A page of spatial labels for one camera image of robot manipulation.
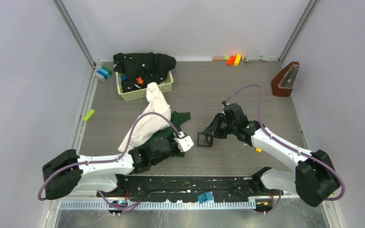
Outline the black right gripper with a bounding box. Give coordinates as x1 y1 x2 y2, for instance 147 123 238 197
203 113 237 139

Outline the white and green t-shirt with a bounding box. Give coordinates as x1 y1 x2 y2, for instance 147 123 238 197
118 82 182 153

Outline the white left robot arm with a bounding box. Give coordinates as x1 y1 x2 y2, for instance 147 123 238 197
38 138 185 200

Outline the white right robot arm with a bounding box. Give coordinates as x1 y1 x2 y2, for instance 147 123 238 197
198 103 345 207

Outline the black garment in basket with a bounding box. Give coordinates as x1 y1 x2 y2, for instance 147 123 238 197
113 52 176 93

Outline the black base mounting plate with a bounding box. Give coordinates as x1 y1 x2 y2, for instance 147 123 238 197
103 174 279 203

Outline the yellow-green perforated basket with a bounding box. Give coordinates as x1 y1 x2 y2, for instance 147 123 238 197
115 71 173 101

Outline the lime green block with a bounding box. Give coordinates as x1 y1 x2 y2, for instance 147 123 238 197
82 109 96 122

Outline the brown wooden metronome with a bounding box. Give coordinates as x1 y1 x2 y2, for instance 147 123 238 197
271 62 300 97

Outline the blue and green block stack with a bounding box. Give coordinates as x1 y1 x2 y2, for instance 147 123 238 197
95 66 113 82

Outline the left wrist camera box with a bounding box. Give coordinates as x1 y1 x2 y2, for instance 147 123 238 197
174 131 194 152

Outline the teal block on rail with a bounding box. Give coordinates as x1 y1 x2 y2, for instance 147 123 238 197
197 192 213 204

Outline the orange block at wall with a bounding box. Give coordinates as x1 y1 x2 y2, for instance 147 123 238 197
226 56 236 66

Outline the wooden block at wall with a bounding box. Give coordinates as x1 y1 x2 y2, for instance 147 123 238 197
213 56 226 61

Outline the yellow block at wall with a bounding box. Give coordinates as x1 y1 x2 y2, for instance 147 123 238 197
233 54 242 67

